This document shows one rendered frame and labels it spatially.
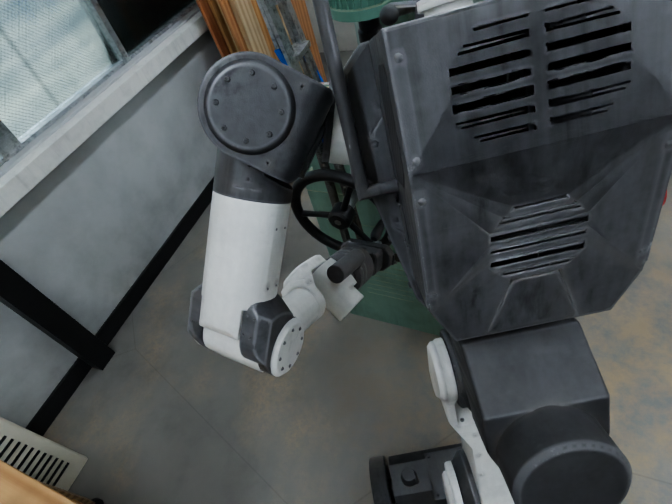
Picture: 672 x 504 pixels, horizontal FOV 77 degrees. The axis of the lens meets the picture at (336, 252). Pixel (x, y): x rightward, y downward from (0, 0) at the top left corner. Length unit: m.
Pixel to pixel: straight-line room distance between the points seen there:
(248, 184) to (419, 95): 0.22
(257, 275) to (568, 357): 0.34
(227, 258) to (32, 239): 1.60
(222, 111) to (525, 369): 0.40
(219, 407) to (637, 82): 1.72
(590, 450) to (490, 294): 0.17
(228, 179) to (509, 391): 0.37
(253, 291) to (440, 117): 0.28
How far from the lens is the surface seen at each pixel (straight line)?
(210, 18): 2.62
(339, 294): 0.77
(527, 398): 0.50
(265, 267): 0.49
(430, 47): 0.32
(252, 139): 0.41
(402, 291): 1.57
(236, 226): 0.47
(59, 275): 2.12
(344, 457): 1.63
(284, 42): 2.11
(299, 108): 0.41
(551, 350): 0.51
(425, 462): 1.37
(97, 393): 2.22
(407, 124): 0.31
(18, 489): 1.48
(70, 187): 2.11
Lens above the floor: 1.54
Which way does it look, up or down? 47 degrees down
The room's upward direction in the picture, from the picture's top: 18 degrees counter-clockwise
